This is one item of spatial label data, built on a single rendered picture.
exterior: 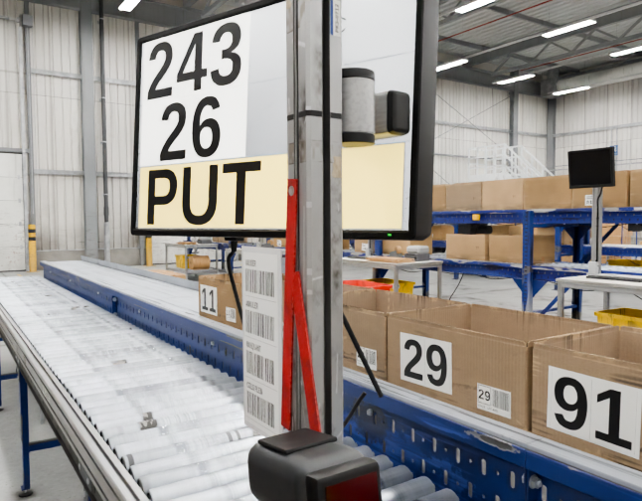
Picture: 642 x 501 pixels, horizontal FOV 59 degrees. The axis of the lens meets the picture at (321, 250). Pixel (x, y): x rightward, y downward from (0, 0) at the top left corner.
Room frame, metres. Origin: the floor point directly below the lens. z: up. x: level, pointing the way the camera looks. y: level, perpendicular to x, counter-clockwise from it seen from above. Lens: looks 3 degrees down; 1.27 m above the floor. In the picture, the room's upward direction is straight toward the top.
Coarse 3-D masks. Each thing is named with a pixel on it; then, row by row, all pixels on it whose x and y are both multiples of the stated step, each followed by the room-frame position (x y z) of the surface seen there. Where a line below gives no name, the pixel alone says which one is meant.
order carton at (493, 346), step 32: (416, 320) 1.26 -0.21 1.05; (448, 320) 1.46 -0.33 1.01; (480, 320) 1.47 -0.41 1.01; (512, 320) 1.39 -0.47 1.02; (544, 320) 1.32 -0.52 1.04; (576, 320) 1.25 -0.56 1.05; (480, 352) 1.11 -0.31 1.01; (512, 352) 1.04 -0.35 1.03; (416, 384) 1.26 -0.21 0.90; (512, 384) 1.04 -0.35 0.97; (512, 416) 1.04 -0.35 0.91
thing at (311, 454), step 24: (288, 432) 0.49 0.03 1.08; (312, 432) 0.49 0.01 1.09; (264, 456) 0.46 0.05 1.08; (288, 456) 0.44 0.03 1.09; (312, 456) 0.43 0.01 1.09; (336, 456) 0.43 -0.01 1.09; (360, 456) 0.44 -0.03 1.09; (264, 480) 0.45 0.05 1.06; (288, 480) 0.42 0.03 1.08; (312, 480) 0.40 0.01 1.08; (336, 480) 0.40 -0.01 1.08; (360, 480) 0.41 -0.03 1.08
